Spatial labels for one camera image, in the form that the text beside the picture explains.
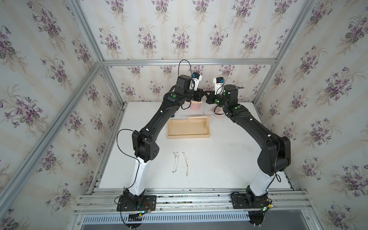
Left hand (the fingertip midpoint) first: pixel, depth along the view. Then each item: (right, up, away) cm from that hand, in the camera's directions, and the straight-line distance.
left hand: (206, 93), depth 80 cm
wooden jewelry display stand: (-8, -22, +25) cm, 34 cm away
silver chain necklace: (-18, -39, +10) cm, 44 cm away
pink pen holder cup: (-4, -4, +37) cm, 37 cm away
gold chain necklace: (-12, -40, +9) cm, 43 cm away
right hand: (+1, +1, +2) cm, 3 cm away
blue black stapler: (-22, -13, +31) cm, 40 cm away
